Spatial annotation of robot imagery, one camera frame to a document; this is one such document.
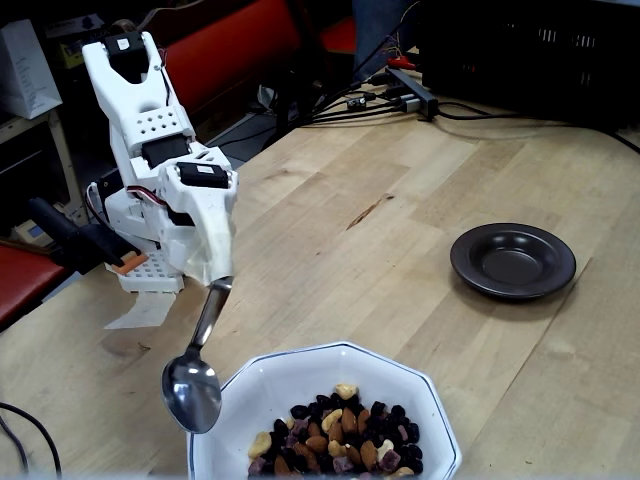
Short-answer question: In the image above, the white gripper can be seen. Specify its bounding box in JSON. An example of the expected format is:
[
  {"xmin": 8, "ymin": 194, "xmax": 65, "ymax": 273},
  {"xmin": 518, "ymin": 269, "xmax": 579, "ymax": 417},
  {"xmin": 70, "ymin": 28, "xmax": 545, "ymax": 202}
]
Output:
[{"xmin": 159, "ymin": 160, "xmax": 240, "ymax": 274}]

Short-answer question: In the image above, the metal spoon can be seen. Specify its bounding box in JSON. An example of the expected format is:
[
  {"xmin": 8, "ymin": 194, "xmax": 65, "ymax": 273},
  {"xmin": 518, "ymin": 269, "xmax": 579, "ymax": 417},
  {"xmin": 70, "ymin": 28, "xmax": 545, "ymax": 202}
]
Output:
[{"xmin": 160, "ymin": 275, "xmax": 234, "ymax": 435}]

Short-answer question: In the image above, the white octagonal bowl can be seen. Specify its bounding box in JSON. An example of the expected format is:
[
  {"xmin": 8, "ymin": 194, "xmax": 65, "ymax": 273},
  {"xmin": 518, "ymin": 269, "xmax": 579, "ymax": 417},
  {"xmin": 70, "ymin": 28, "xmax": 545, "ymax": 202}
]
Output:
[{"xmin": 185, "ymin": 341, "xmax": 463, "ymax": 480}]

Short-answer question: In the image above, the nuts and raisins mix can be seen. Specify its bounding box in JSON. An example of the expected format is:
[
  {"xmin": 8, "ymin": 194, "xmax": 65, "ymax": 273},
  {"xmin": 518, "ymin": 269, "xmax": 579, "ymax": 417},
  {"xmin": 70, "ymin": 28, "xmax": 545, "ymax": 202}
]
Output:
[{"xmin": 247, "ymin": 383, "xmax": 425, "ymax": 476}]

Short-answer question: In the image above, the brown plate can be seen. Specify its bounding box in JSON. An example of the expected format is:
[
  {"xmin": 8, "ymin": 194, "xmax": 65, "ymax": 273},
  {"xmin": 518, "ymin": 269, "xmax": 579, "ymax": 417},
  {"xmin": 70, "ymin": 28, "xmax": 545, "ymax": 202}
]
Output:
[{"xmin": 449, "ymin": 222, "xmax": 578, "ymax": 301}]

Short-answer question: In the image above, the beige tape wrap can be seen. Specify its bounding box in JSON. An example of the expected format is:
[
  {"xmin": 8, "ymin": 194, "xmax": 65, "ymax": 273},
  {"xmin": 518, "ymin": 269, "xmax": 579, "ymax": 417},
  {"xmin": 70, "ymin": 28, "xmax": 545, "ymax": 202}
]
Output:
[{"xmin": 185, "ymin": 213, "xmax": 237, "ymax": 289}]

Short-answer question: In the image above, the beige tape sheet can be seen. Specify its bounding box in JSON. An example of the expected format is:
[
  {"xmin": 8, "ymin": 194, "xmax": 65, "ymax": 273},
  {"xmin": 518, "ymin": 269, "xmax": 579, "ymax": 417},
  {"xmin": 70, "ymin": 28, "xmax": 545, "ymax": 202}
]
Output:
[{"xmin": 103, "ymin": 290, "xmax": 179, "ymax": 330}]

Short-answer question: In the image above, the white shelf unit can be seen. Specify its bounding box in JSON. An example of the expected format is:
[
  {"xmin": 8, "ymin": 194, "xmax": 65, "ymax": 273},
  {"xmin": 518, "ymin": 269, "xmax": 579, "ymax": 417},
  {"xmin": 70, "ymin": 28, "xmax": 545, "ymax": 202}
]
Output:
[{"xmin": 0, "ymin": 108, "xmax": 84, "ymax": 224}]

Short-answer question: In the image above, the small device blue screen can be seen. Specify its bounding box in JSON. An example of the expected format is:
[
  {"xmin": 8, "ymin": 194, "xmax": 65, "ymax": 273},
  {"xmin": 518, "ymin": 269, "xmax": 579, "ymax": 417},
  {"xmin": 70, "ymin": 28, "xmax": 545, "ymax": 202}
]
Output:
[{"xmin": 12, "ymin": 221, "xmax": 53, "ymax": 249}]

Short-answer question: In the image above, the red seat cushion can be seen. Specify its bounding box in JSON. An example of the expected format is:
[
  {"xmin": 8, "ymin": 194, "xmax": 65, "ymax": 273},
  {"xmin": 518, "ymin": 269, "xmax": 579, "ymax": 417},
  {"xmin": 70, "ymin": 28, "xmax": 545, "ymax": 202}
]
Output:
[{"xmin": 0, "ymin": 243, "xmax": 69, "ymax": 329}]

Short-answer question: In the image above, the red upholstered chair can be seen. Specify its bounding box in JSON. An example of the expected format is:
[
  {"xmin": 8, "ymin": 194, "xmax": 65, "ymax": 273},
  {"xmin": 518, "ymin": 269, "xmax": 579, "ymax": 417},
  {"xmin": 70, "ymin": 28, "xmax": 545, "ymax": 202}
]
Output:
[{"xmin": 162, "ymin": 0, "xmax": 357, "ymax": 119}]

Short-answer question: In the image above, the yellow object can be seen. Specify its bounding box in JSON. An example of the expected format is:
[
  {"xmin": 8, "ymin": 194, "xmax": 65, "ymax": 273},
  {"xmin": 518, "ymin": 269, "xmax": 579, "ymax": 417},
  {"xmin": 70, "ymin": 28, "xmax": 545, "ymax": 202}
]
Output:
[{"xmin": 58, "ymin": 40, "xmax": 87, "ymax": 70}]

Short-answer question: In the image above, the white paper bag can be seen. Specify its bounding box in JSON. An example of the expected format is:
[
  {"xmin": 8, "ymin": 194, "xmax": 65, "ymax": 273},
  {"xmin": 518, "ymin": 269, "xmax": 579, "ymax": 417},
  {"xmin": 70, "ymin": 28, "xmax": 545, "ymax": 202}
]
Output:
[{"xmin": 0, "ymin": 18, "xmax": 64, "ymax": 120}]

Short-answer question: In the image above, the grey USB hub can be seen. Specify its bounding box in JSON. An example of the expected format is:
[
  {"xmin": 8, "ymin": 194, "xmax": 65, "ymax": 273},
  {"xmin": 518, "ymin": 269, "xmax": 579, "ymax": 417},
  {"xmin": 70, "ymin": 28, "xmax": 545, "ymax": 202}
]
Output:
[{"xmin": 384, "ymin": 67, "xmax": 440, "ymax": 122}]

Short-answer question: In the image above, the dark blue fabric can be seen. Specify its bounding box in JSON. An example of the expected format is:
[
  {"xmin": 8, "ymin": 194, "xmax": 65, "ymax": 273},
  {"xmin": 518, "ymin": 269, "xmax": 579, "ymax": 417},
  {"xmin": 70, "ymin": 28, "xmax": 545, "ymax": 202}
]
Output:
[{"xmin": 351, "ymin": 0, "xmax": 422, "ymax": 86}]

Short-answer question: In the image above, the black plastic crate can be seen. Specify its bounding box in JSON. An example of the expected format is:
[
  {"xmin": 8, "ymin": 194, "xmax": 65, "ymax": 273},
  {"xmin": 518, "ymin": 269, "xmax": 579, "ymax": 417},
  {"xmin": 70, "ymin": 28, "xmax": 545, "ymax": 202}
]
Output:
[{"xmin": 418, "ymin": 0, "xmax": 640, "ymax": 129}]

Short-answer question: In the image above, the black USB cable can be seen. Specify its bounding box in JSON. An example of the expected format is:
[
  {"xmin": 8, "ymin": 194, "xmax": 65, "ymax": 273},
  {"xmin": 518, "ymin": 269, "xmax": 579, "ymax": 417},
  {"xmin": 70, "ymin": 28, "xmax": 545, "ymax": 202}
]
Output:
[
  {"xmin": 298, "ymin": 98, "xmax": 407, "ymax": 126},
  {"xmin": 307, "ymin": 87, "xmax": 407, "ymax": 120},
  {"xmin": 342, "ymin": 73, "xmax": 397, "ymax": 96}
]

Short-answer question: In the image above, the black curved cable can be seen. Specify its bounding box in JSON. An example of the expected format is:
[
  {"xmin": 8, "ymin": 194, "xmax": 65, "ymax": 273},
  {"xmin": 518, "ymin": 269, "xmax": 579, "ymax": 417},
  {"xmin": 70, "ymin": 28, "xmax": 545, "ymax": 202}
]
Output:
[{"xmin": 0, "ymin": 401, "xmax": 63, "ymax": 477}]

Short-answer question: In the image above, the thick black cable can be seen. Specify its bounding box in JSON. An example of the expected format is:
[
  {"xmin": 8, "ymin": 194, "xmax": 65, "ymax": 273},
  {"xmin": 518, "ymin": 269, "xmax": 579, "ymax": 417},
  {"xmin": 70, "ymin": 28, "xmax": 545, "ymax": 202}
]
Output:
[{"xmin": 435, "ymin": 101, "xmax": 640, "ymax": 154}]

